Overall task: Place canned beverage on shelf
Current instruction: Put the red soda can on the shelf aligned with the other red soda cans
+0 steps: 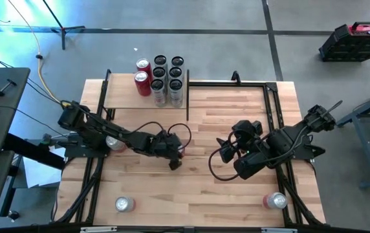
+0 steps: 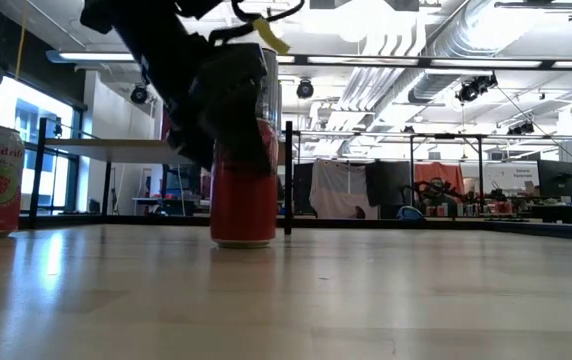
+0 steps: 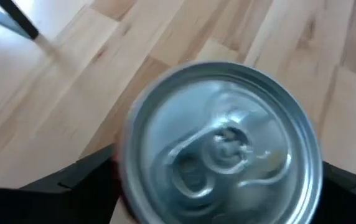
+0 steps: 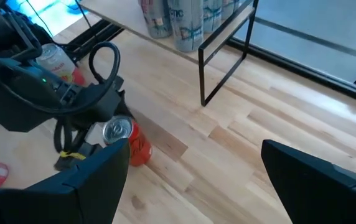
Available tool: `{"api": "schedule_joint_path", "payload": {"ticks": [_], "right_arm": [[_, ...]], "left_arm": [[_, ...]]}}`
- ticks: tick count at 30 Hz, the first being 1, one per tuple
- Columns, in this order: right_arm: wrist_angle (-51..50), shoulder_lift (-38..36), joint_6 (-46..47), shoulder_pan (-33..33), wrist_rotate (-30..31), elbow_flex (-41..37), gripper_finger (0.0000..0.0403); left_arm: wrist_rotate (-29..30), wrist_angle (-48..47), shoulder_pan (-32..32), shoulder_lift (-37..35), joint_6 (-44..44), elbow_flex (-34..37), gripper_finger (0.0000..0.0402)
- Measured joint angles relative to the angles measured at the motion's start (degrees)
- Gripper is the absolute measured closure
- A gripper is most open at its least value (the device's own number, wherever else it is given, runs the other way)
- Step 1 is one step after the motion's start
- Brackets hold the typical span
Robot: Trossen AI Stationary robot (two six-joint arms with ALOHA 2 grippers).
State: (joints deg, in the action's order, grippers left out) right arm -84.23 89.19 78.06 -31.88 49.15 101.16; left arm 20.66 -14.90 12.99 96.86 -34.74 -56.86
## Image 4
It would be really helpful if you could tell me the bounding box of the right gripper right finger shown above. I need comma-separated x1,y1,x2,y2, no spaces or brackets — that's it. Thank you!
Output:
261,139,356,224

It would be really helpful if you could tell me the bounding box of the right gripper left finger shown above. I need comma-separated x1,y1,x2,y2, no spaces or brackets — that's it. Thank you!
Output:
0,138,131,224

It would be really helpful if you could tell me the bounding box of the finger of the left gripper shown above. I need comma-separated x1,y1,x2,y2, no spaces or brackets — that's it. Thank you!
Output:
53,141,104,172
115,89,136,121

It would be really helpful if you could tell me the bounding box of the red and silver soda can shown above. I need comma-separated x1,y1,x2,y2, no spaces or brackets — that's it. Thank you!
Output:
36,42,87,86

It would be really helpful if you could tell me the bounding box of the Celsius Peach Vibe can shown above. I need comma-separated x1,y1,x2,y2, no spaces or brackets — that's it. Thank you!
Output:
139,0,173,40

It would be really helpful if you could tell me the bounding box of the wooden shelf with black legs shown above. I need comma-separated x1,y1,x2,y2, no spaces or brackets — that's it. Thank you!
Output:
80,0,260,107

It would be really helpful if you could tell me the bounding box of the yellow tape tag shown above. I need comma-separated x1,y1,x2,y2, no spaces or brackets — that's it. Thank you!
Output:
59,151,87,161

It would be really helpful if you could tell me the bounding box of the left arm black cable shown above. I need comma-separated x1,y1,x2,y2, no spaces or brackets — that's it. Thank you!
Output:
53,41,121,153

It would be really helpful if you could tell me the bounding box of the black aluminium table frame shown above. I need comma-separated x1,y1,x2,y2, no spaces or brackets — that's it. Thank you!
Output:
0,18,356,138

